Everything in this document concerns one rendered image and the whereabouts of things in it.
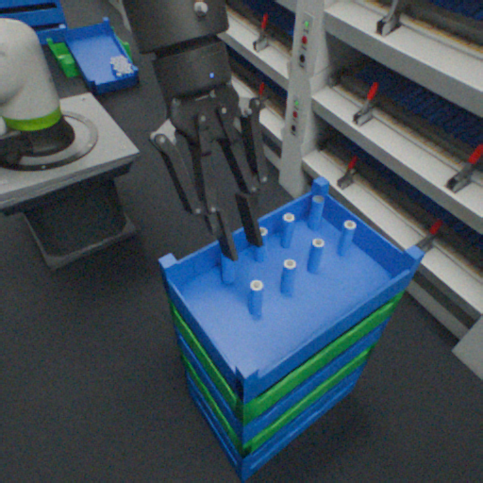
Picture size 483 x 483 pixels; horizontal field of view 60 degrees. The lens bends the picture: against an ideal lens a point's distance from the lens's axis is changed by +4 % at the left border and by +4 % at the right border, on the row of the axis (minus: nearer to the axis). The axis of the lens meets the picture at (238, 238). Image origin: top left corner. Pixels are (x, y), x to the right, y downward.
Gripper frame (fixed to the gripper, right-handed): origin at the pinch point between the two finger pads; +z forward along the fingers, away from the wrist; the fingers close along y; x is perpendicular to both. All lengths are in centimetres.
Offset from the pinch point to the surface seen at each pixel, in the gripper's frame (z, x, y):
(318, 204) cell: 5.8, -5.3, -17.3
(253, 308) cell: 12.7, -0.5, 0.6
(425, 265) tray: 36, -11, -48
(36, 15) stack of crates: -42, -190, -23
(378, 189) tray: 25, -30, -57
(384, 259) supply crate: 14.9, 3.3, -20.9
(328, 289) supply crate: 15.7, 1.2, -11.3
